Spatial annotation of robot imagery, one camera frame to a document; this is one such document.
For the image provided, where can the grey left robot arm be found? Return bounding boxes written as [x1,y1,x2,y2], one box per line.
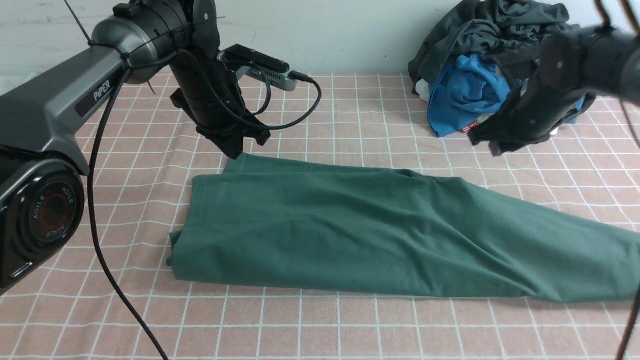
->
[0,0,270,294]

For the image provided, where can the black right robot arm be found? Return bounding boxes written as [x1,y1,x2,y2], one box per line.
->
[468,27,640,157]

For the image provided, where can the green long-sleeved shirt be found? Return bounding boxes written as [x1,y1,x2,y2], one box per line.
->
[167,153,640,304]

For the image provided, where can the dark grey garment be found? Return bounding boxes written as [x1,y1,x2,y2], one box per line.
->
[407,0,591,95]

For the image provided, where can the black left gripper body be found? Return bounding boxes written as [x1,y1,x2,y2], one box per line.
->
[170,60,271,148]

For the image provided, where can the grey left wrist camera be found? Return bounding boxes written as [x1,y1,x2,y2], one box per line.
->
[217,44,313,92]

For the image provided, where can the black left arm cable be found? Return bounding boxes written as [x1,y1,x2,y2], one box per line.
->
[87,50,323,360]

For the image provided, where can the blue shirt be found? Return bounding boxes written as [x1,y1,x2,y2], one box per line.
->
[427,54,585,139]

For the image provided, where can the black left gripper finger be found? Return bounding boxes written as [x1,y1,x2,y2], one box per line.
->
[218,135,245,160]

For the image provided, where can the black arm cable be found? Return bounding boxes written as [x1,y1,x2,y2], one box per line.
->
[592,0,640,360]
[87,50,323,360]

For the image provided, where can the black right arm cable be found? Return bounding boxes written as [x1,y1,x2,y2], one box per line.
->
[592,0,640,360]

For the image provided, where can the pink checked tablecloth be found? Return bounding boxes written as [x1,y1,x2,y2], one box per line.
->
[0,73,640,360]

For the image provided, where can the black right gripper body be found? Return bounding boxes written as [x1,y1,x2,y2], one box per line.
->
[468,80,588,157]

